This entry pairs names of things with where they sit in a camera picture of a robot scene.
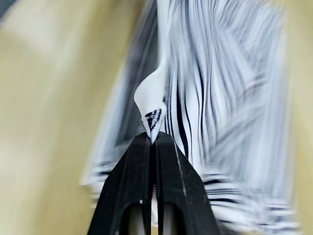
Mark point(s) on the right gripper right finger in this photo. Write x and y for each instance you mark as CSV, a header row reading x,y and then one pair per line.
x,y
176,176

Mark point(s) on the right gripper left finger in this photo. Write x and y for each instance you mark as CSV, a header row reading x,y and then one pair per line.
x,y
127,176

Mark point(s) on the black and white striped T-shirt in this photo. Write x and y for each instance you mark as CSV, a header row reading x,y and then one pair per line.
x,y
210,98

